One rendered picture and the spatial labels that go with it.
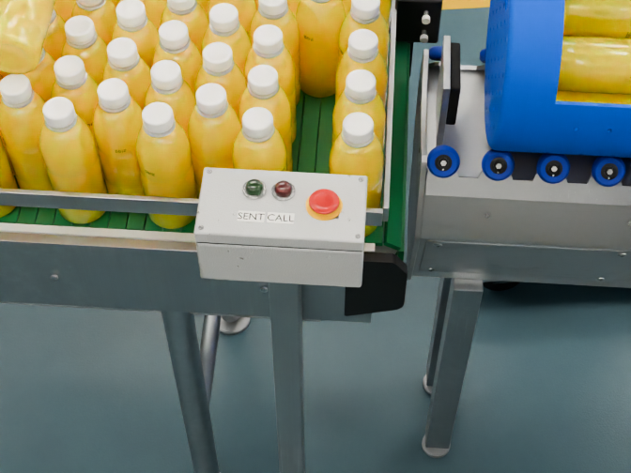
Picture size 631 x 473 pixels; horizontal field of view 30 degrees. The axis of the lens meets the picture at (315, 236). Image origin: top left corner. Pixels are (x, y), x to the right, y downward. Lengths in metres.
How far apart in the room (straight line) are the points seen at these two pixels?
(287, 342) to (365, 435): 0.85
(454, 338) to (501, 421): 0.50
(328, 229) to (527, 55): 0.32
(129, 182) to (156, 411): 0.97
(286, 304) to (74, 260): 0.32
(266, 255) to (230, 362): 1.16
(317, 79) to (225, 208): 0.40
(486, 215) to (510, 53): 0.30
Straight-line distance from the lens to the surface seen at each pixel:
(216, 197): 1.41
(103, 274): 1.70
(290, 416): 1.84
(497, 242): 1.72
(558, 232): 1.71
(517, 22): 1.47
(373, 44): 1.57
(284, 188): 1.40
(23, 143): 1.60
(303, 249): 1.39
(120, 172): 1.61
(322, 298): 1.69
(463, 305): 1.94
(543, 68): 1.47
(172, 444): 2.47
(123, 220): 1.66
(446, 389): 2.20
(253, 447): 2.46
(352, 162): 1.49
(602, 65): 1.54
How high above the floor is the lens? 2.22
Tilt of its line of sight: 55 degrees down
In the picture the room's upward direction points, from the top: straight up
